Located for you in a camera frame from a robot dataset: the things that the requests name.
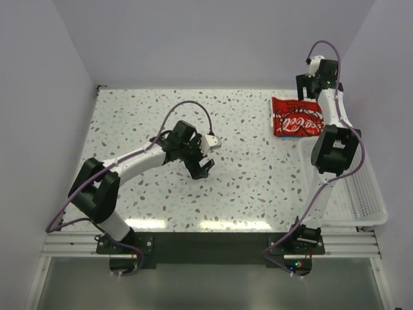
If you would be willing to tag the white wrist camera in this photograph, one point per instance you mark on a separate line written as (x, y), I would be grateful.
(314, 64)
(209, 142)

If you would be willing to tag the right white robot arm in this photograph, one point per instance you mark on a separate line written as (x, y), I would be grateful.
(332, 153)

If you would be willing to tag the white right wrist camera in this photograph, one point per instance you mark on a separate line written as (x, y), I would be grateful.
(314, 64)

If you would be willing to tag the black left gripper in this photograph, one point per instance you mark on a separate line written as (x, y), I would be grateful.
(194, 168)

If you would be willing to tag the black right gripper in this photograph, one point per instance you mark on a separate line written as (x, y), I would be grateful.
(303, 81)

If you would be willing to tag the white t shirt red print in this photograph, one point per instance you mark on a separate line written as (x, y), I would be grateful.
(295, 118)

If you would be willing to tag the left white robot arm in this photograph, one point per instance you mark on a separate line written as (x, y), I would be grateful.
(95, 189)

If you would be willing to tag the aluminium rail frame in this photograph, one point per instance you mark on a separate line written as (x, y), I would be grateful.
(258, 185)

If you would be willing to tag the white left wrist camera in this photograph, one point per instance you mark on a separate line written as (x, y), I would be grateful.
(209, 142)

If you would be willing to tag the folded blue t shirt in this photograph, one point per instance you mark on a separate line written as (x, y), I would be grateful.
(290, 137)

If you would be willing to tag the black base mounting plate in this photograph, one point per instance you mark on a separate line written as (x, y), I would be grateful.
(143, 250)

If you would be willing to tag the white plastic basket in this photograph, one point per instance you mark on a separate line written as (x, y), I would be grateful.
(355, 201)

